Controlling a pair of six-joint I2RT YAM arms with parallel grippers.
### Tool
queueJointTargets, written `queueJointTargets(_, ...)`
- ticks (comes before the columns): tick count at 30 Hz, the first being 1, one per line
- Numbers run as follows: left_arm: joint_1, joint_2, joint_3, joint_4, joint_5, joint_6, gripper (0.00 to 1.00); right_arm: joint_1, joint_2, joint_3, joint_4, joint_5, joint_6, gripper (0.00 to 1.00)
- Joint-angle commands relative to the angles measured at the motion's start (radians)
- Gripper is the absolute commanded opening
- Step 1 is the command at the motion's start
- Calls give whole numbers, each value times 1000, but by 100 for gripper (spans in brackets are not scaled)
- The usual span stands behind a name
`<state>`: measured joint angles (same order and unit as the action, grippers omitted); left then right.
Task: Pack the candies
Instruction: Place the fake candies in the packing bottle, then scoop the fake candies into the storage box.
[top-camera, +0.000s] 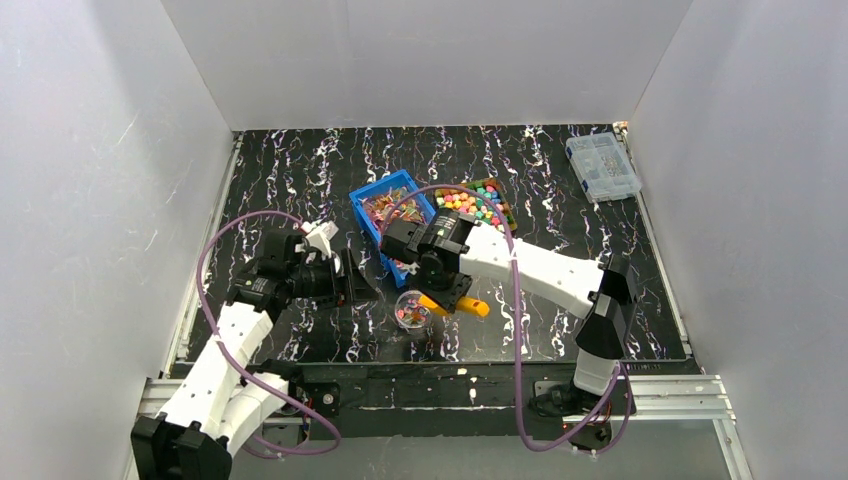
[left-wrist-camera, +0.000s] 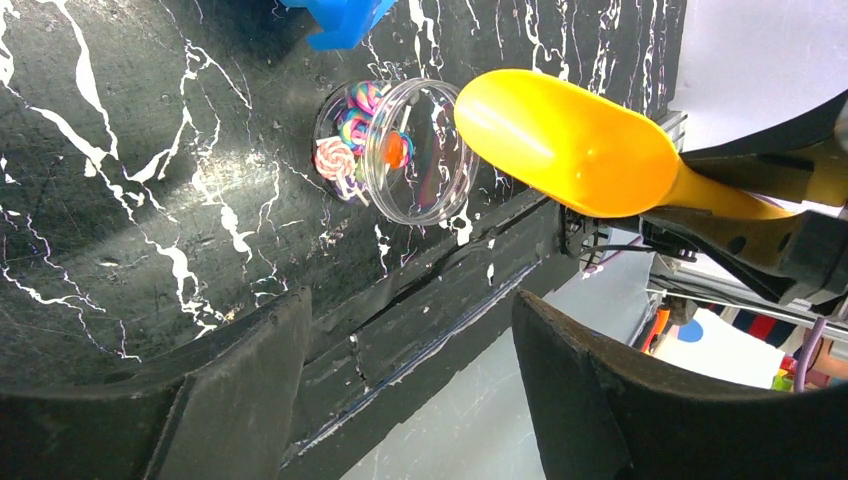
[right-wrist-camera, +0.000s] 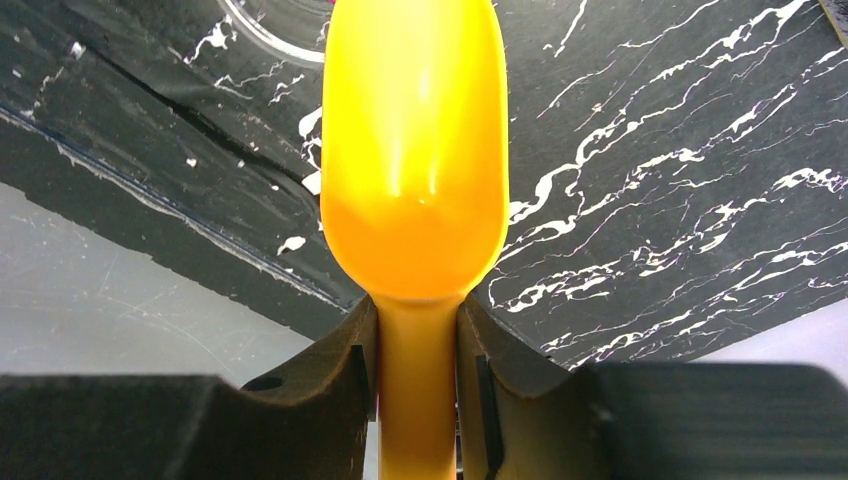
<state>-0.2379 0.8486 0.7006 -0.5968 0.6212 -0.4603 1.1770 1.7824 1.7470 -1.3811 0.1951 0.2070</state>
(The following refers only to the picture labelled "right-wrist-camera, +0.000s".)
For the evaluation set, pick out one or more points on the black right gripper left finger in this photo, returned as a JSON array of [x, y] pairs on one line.
[[304, 419]]

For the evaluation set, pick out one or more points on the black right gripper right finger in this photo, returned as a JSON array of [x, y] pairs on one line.
[[521, 416]]

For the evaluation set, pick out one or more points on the orange plastic scoop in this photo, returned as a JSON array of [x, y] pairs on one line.
[[415, 197]]

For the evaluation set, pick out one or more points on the clear round plastic jar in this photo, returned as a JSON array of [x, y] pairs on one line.
[[291, 30]]

